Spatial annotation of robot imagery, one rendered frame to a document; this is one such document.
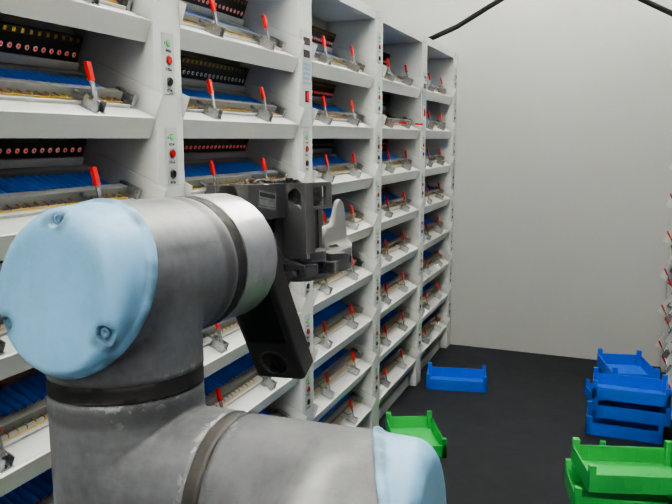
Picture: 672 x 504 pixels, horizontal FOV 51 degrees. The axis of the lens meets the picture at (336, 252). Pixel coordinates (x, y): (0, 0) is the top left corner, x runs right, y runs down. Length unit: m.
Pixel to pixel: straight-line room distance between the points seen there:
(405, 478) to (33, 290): 0.21
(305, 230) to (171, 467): 0.24
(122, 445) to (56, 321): 0.08
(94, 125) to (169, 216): 0.95
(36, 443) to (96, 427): 0.95
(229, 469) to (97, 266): 0.12
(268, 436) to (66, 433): 0.11
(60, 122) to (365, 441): 1.01
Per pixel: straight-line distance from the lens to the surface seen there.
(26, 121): 1.24
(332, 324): 2.61
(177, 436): 0.40
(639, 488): 2.28
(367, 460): 0.35
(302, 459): 0.36
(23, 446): 1.34
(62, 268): 0.38
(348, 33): 2.82
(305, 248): 0.56
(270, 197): 0.54
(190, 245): 0.41
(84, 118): 1.33
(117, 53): 1.55
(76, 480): 0.42
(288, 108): 2.11
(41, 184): 1.40
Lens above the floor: 1.25
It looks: 9 degrees down
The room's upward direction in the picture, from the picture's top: straight up
